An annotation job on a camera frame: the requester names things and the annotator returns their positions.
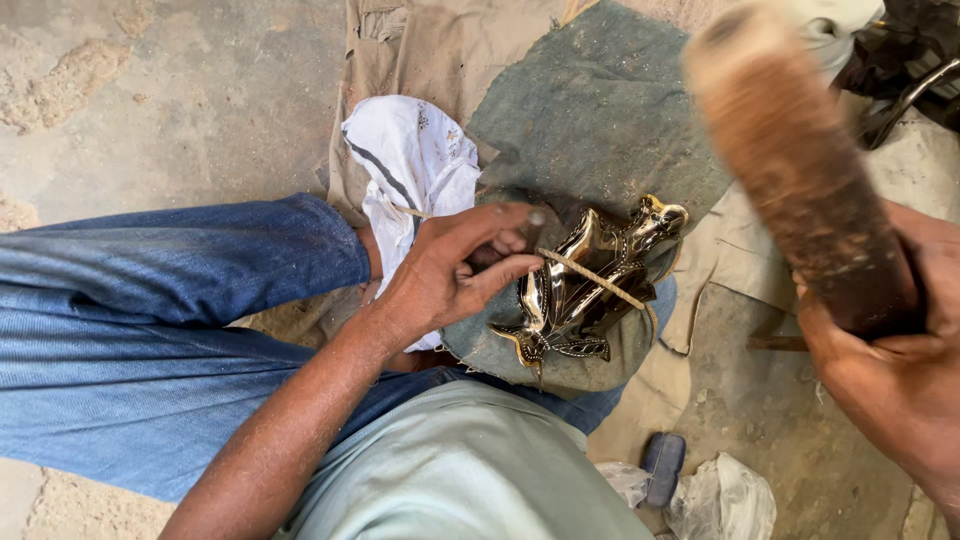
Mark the white patterned cloth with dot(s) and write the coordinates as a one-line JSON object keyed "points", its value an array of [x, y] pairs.
{"points": [[409, 165]]}

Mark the light green shirt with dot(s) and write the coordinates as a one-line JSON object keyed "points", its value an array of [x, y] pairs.
{"points": [[465, 472]]}

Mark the person's left hand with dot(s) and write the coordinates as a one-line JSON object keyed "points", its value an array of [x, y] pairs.
{"points": [[431, 281]]}

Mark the black bag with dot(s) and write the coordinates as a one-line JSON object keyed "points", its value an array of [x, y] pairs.
{"points": [[911, 45]]}

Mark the crumpled clear plastic bag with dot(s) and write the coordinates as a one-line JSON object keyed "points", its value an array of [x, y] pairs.
{"points": [[724, 502]]}

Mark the wooden mallet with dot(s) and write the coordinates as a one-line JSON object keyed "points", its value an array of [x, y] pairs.
{"points": [[795, 165]]}

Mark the small metal punch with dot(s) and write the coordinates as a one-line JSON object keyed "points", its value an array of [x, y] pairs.
{"points": [[534, 225]]}

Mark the small clear plastic scrap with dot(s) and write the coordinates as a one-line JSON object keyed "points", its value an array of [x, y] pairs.
{"points": [[622, 481]]}

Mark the khaki ground cloth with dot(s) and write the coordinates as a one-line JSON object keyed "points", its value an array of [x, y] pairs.
{"points": [[420, 52]]}

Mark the dark blue sandal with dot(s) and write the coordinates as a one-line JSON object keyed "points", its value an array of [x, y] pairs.
{"points": [[664, 469]]}

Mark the person's right hand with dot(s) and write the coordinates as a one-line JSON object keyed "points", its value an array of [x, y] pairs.
{"points": [[892, 390]]}

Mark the curved dark metal bar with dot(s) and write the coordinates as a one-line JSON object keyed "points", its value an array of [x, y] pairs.
{"points": [[900, 105]]}

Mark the grey-green cloth pad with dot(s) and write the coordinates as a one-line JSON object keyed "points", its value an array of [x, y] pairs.
{"points": [[600, 120]]}

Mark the shiny brass turtle ornament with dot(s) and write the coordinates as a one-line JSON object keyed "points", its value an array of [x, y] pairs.
{"points": [[585, 292]]}

